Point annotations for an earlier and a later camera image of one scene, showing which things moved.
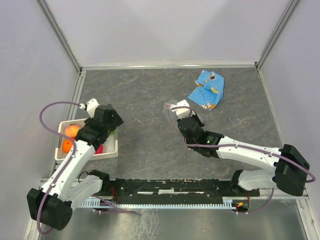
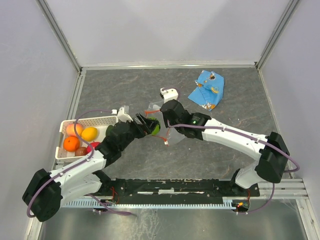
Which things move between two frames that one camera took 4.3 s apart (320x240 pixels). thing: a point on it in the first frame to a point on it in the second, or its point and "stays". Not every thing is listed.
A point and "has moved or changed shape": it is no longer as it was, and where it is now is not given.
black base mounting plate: x=176 y=189 stays
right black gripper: x=195 y=118 to x=166 y=121
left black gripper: x=116 y=121 to x=144 y=129
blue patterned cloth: x=210 y=90 stays
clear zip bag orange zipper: x=171 y=115 has moved or changed shape
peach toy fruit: x=72 y=130 stays
